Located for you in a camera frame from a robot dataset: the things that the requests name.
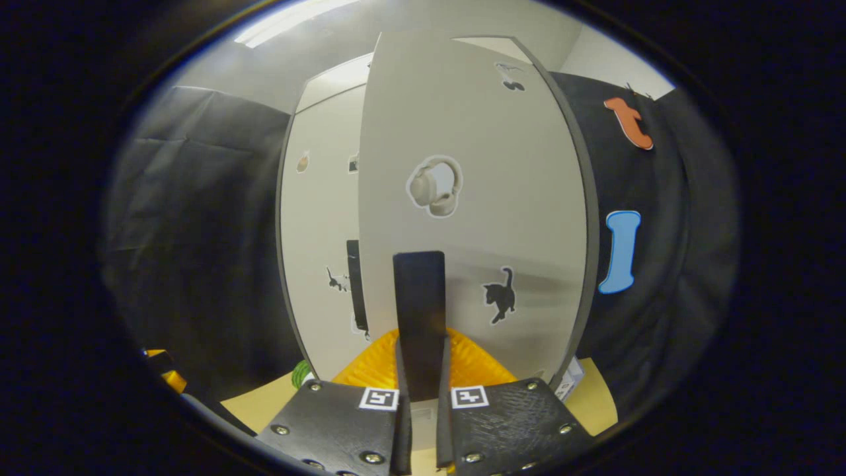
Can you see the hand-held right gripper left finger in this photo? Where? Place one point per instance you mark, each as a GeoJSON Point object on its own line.
{"type": "Point", "coordinates": [403, 436]}

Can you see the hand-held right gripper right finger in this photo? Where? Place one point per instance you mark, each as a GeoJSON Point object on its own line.
{"type": "Point", "coordinates": [444, 436]}

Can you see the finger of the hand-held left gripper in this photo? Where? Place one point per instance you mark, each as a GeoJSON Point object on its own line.
{"type": "Point", "coordinates": [175, 382]}
{"type": "Point", "coordinates": [157, 354]}

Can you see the cabinet door with camera sticker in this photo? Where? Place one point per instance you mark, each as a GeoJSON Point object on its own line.
{"type": "Point", "coordinates": [317, 218]}

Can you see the cabinet door with headphone sticker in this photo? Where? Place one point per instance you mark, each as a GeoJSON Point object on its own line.
{"type": "Point", "coordinates": [462, 119]}

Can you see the green coiled object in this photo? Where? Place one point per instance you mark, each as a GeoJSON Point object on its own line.
{"type": "Point", "coordinates": [302, 375]}

